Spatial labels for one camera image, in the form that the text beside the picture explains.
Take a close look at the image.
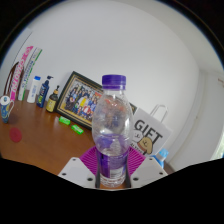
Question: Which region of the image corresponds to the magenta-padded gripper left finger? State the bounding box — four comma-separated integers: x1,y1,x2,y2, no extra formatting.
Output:
58,146,101,189

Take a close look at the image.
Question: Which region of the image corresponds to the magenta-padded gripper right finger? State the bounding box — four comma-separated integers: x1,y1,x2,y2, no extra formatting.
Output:
124,147,169,190

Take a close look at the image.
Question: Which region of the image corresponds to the clear purple-capped water bottle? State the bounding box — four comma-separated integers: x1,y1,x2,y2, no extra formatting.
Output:
91,74,135,189

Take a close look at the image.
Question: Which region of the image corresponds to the white paper gift bag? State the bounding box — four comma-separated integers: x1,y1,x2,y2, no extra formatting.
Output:
132,104,173,158

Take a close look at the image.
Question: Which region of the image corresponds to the small green packet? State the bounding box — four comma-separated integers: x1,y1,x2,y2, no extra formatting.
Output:
58,115,72,126
70,124,85,136

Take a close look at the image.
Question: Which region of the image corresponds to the flat round red coaster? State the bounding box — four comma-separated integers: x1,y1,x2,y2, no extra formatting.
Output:
8,127,23,144

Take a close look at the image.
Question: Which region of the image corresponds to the framed group photo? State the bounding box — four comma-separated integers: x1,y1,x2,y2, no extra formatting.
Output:
54,70,138,131

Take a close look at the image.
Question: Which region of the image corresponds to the yellow dark pump bottle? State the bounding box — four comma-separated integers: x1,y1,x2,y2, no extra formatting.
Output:
45,85,61,114

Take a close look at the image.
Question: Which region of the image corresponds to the dark blue pump bottle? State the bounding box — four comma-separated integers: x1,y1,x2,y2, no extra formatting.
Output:
36,75,55,109

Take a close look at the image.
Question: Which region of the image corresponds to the white blue-capped lotion bottle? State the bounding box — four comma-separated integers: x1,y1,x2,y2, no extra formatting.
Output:
26,75,42,104

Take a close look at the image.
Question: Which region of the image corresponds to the white blue patterned mug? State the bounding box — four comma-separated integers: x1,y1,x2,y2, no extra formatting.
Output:
0,95,15,125

